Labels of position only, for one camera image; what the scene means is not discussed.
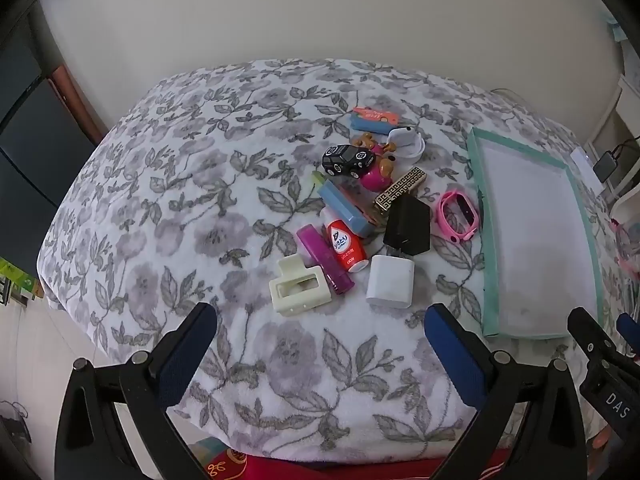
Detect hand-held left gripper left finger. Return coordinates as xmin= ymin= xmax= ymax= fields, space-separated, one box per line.
xmin=54 ymin=302 xmax=219 ymax=480

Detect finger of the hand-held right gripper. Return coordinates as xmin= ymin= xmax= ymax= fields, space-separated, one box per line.
xmin=616 ymin=312 xmax=640 ymax=358
xmin=567 ymin=306 xmax=632 ymax=391

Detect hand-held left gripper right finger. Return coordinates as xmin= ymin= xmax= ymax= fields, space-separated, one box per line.
xmin=424 ymin=303 xmax=587 ymax=480

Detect white power adapter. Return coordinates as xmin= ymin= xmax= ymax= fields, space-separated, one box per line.
xmin=366 ymin=254 xmax=415 ymax=310

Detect cream hair claw clip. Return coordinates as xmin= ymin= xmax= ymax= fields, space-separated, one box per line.
xmin=269 ymin=255 xmax=334 ymax=317

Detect teal-rimmed white box tray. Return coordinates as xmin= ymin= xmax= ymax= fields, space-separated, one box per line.
xmin=466 ymin=127 xmax=605 ymax=339

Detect pink wrist watch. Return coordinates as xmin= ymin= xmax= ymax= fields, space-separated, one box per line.
xmin=437 ymin=190 xmax=482 ymax=244

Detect black charger block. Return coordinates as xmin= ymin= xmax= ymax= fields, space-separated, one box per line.
xmin=383 ymin=194 xmax=431 ymax=257

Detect red and white bottle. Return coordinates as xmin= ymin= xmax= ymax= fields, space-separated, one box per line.
xmin=322 ymin=207 xmax=369 ymax=274

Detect purple lip balm tube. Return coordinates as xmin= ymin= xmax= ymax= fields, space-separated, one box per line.
xmin=296 ymin=224 xmax=355 ymax=295

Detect gold patterned lighter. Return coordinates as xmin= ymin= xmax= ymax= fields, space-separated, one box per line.
xmin=372 ymin=165 xmax=427 ymax=213

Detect pink ball toy figure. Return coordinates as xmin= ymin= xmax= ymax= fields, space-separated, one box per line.
xmin=351 ymin=132 xmax=399 ymax=192

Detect black toy car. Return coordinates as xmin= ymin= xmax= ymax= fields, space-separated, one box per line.
xmin=321 ymin=143 xmax=375 ymax=179

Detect small orange blue case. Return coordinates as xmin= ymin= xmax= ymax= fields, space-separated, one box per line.
xmin=350 ymin=106 xmax=401 ymax=134

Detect clear bag with pink items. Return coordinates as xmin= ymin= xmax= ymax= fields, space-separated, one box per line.
xmin=610 ymin=217 xmax=640 ymax=281

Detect red patterned cloth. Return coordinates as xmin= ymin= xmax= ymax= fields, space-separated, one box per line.
xmin=190 ymin=437 xmax=516 ymax=480

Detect grey floral blanket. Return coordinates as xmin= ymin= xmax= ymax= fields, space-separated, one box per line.
xmin=37 ymin=58 xmax=623 ymax=463

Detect grey power bank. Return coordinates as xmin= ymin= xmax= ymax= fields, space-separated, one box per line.
xmin=593 ymin=152 xmax=620 ymax=182

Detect white power bank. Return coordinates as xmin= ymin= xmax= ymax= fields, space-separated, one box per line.
xmin=570 ymin=147 xmax=606 ymax=196

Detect green boxes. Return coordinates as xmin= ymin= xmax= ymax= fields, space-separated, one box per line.
xmin=0 ymin=257 xmax=43 ymax=306

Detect dark cabinet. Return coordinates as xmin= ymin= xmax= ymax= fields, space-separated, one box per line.
xmin=0 ymin=10 xmax=98 ymax=271

